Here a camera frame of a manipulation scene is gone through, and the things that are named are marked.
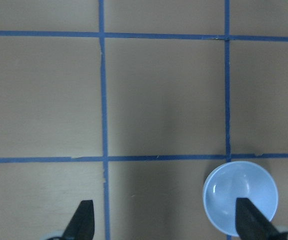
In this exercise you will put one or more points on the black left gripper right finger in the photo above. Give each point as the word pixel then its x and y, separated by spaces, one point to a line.
pixel 251 224

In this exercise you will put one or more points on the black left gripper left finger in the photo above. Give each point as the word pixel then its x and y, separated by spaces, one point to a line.
pixel 82 224

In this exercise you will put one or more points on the blue bowl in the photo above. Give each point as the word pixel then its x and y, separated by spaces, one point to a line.
pixel 238 179

